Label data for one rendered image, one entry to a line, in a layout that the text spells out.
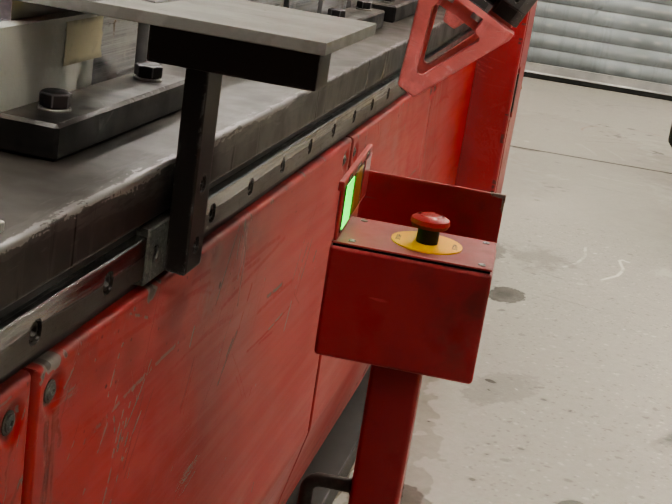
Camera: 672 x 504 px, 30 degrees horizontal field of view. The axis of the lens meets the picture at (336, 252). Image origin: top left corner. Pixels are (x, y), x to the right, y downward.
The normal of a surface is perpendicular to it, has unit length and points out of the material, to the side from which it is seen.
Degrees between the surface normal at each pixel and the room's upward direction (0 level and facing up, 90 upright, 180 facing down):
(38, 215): 0
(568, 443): 0
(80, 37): 90
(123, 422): 90
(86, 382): 90
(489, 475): 0
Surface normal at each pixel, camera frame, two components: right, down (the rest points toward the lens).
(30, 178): 0.15, -0.95
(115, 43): 0.96, 0.20
